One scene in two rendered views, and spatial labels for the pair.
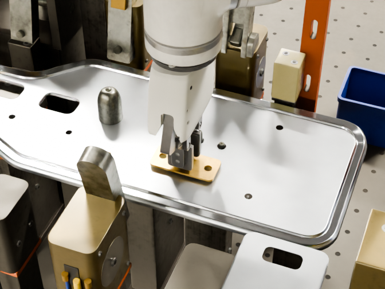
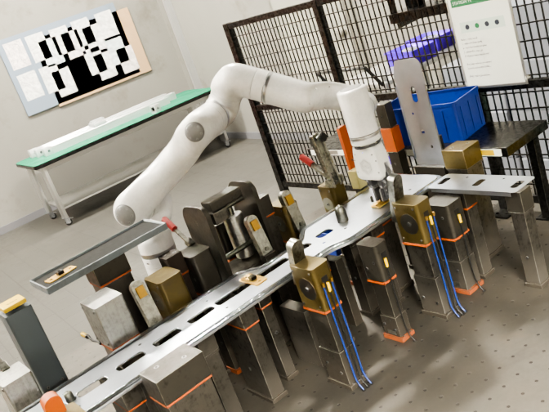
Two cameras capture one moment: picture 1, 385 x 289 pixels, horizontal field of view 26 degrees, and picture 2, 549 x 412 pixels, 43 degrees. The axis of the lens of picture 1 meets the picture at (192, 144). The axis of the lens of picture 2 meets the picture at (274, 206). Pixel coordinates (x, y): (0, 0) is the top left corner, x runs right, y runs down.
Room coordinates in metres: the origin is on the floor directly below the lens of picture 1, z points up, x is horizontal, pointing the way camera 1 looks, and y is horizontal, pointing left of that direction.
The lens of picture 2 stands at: (-0.12, 1.68, 1.70)
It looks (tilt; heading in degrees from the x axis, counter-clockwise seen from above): 18 degrees down; 306
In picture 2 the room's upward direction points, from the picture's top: 20 degrees counter-clockwise
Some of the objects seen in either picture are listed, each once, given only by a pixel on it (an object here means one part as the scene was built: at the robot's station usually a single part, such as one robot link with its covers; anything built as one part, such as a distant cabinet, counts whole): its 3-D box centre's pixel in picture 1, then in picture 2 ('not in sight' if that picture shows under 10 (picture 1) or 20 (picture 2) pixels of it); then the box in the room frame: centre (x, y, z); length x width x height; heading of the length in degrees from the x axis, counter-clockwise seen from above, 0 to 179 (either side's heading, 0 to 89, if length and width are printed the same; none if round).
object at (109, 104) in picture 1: (109, 106); (341, 215); (0.82, 0.11, 1.02); 0.03 x 0.03 x 0.07
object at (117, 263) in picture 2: not in sight; (132, 325); (1.34, 0.52, 0.92); 0.10 x 0.08 x 0.45; 69
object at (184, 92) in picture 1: (183, 79); (371, 158); (0.73, 0.01, 1.14); 0.10 x 0.07 x 0.11; 159
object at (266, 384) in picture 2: not in sight; (249, 347); (0.97, 0.50, 0.84); 0.12 x 0.05 x 0.29; 159
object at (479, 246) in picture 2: not in sight; (471, 230); (0.53, -0.08, 0.84); 0.05 x 0.05 x 0.29; 69
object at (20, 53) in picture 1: (35, 111); (283, 296); (1.00, 0.25, 0.85); 0.04 x 0.03 x 0.29; 69
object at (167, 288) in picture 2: not in sight; (185, 335); (1.16, 0.51, 0.89); 0.12 x 0.08 x 0.38; 159
